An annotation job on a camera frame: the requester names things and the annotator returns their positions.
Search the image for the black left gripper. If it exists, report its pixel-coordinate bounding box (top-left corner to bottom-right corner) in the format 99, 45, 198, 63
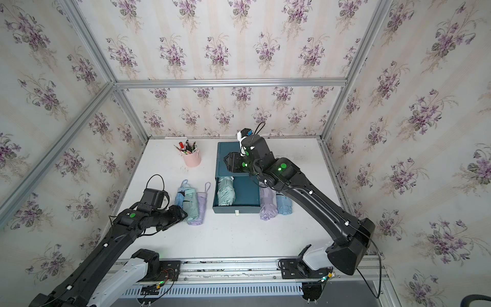
149, 205, 189, 232

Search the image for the green umbrella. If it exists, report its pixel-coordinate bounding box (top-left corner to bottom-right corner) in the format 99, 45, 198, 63
183, 188, 199, 222
217, 177, 235, 206

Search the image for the teal drawer cabinet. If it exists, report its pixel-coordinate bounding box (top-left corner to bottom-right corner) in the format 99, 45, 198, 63
212, 141, 260, 214

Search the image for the blue umbrella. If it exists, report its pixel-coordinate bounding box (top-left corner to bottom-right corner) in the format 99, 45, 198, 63
276, 193, 293, 216
175, 179, 189, 208

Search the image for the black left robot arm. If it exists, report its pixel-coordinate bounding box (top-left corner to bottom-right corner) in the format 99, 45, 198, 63
30, 188, 187, 306

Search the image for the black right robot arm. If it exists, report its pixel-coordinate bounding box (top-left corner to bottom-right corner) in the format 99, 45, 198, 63
224, 129, 375, 276

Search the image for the left purple folded umbrella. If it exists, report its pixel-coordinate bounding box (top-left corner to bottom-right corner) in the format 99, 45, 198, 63
187, 182, 211, 226

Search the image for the purple folded umbrella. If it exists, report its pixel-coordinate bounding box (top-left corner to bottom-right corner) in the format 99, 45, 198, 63
260, 188, 278, 221
187, 182, 211, 226

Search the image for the right purple folded umbrella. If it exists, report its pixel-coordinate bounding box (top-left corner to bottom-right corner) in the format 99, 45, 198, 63
260, 188, 278, 221

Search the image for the pink pen holder cup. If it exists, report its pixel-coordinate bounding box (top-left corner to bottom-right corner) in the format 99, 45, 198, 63
181, 149, 202, 168

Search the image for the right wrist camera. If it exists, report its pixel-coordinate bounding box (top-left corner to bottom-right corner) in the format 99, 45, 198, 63
237, 128, 254, 143

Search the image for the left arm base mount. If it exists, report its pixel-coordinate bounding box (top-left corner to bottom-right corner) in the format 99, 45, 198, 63
130, 249, 182, 282

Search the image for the aluminium rail beam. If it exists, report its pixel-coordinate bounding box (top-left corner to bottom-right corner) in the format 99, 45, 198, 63
68, 254, 388, 287

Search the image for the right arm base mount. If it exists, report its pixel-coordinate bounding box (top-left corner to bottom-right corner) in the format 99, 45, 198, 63
277, 244, 334, 281

